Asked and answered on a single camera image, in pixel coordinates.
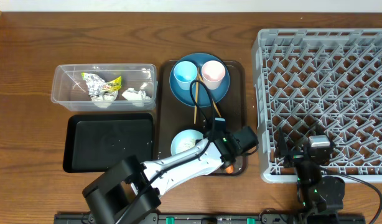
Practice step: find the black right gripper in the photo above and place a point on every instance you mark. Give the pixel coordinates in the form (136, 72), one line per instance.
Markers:
(294, 157)

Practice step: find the orange carrot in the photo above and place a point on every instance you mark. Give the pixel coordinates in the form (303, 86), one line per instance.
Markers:
(230, 169)

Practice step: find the light blue bowl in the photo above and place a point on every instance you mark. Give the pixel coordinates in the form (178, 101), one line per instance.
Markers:
(185, 140)

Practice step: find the white tissue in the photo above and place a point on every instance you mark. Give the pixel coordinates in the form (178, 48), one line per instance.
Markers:
(138, 98)

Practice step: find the snack wrapper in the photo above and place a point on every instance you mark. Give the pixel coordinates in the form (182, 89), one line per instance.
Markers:
(99, 90)

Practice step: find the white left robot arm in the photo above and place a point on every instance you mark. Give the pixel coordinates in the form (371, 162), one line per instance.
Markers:
(131, 190)

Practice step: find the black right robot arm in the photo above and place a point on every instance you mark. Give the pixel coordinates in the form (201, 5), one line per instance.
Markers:
(320, 195)

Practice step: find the grey dishwasher rack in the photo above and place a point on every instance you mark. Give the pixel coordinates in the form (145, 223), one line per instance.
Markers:
(330, 78)

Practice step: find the brown serving tray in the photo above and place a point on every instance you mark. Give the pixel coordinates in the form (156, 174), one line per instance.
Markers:
(173, 116)

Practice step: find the pink cup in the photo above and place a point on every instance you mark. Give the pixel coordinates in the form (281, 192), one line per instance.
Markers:
(213, 72)

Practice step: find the right wooden chopstick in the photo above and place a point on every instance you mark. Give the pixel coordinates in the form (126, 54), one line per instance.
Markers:
(214, 104)

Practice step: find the wooden chopstick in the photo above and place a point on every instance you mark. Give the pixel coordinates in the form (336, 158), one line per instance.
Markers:
(196, 98)
(214, 104)

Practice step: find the left wooden chopstick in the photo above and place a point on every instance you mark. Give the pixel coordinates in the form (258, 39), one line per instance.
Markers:
(196, 98)

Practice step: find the light blue cup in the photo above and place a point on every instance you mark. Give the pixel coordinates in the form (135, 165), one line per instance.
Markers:
(185, 72)

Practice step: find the black tray bin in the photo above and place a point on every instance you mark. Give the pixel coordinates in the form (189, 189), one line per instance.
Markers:
(96, 142)

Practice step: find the clear plastic bin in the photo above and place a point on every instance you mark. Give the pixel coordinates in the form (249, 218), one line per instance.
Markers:
(70, 90)

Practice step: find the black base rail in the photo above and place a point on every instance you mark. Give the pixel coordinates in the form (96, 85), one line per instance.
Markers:
(154, 218)

